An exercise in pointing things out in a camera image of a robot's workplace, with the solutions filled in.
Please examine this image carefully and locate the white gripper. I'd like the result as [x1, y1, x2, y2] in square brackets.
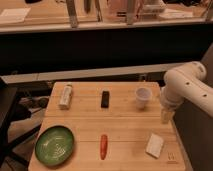
[160, 87, 182, 124]

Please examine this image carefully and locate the black chair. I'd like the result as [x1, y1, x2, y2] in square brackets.
[0, 77, 41, 168]

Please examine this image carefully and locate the black eraser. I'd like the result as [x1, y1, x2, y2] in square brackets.
[101, 91, 110, 108]

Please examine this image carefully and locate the white sponge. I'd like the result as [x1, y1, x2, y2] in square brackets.
[146, 133, 164, 158]

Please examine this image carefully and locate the white tube bottle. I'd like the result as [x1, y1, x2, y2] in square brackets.
[59, 84, 73, 110]

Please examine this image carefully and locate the green plate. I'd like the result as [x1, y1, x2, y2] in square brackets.
[35, 125, 75, 167]

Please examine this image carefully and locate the orange carrot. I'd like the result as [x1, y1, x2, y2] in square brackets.
[100, 134, 108, 160]

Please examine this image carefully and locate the white plastic cup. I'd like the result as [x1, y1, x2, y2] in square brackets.
[135, 87, 152, 109]

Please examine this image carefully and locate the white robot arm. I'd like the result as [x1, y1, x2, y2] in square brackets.
[159, 61, 213, 124]

